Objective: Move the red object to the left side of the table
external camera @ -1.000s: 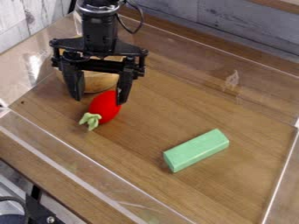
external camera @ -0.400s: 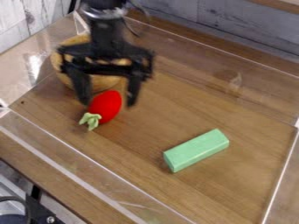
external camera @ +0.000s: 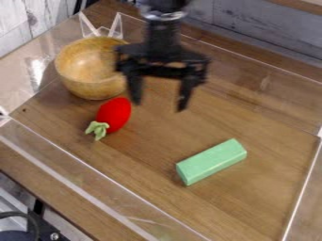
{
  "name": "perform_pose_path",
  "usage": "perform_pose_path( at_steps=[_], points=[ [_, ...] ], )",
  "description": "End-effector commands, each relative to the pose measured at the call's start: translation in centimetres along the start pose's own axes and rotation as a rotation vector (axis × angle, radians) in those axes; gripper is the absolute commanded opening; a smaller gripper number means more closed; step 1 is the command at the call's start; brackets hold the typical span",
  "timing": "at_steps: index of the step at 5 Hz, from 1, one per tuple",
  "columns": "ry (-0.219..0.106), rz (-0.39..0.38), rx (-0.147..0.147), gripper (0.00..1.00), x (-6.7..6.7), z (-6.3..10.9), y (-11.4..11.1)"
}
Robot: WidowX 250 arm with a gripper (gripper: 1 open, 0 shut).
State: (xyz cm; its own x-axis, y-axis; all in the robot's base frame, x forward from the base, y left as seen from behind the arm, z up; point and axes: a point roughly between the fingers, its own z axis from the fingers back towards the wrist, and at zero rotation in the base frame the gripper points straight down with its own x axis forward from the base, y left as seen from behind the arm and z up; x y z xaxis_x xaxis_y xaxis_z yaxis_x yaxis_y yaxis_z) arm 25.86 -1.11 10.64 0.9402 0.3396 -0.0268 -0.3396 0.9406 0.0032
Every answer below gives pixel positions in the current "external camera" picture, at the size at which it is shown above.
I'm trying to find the green rectangular block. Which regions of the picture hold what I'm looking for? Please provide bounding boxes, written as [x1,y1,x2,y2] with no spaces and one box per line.
[177,138,248,185]

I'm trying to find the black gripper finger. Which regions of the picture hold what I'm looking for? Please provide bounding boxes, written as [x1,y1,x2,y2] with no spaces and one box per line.
[178,76,198,112]
[127,75,143,105]

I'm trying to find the clear acrylic tray barrier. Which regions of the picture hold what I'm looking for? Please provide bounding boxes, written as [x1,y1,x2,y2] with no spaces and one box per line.
[0,19,322,241]

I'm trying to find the black cable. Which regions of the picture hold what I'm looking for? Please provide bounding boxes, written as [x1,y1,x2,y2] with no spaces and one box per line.
[0,210,43,241]

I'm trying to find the black metal bracket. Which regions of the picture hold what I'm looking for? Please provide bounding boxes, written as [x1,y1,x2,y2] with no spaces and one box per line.
[29,200,71,241]

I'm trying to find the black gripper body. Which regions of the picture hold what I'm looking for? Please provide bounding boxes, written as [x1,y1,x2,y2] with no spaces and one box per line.
[117,20,210,86]

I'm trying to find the red plush strawberry toy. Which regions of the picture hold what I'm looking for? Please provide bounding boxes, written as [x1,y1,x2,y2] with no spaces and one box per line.
[85,97,133,140]

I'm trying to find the wooden bowl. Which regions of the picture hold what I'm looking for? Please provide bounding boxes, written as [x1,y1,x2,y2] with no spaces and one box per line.
[54,37,127,100]

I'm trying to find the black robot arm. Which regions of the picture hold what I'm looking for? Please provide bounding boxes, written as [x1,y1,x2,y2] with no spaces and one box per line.
[117,0,210,111]

